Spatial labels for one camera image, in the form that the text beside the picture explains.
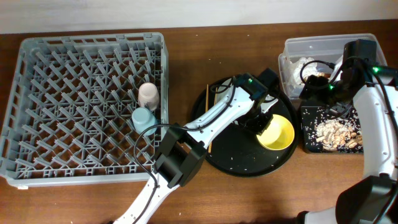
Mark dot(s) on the white napkin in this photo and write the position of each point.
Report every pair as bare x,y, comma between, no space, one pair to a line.
303,73

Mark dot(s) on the grey round plate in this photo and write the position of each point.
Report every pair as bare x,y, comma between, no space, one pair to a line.
222,92

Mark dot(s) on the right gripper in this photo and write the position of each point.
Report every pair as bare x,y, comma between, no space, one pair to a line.
339,109

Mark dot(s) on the blue plastic cup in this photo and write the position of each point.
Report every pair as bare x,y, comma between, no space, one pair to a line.
142,119

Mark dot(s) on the pink plastic cup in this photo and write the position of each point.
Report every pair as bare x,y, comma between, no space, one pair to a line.
148,96

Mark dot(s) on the rice and peanut shell scraps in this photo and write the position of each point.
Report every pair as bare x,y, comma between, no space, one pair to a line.
337,135

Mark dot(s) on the gold brown snack wrapper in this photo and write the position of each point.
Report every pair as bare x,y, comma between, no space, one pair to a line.
322,74

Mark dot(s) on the clear plastic bin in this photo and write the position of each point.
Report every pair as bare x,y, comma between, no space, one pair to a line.
327,48

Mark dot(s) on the grey dishwasher rack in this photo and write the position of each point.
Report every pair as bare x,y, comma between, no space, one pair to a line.
68,117

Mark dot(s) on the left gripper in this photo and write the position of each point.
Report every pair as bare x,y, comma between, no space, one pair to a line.
260,129

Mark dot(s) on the black rectangular tray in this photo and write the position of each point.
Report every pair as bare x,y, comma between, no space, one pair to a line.
309,124

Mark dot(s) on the yellow bowl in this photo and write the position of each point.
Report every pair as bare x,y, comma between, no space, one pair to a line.
279,134

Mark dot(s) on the wooden chopstick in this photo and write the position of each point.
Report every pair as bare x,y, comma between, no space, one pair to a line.
207,98
215,100

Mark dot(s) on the round black tray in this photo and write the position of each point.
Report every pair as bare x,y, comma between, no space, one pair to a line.
237,152

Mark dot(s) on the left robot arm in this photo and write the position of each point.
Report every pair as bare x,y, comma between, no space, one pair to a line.
245,100

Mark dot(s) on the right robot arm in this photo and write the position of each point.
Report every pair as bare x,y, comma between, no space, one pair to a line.
372,89

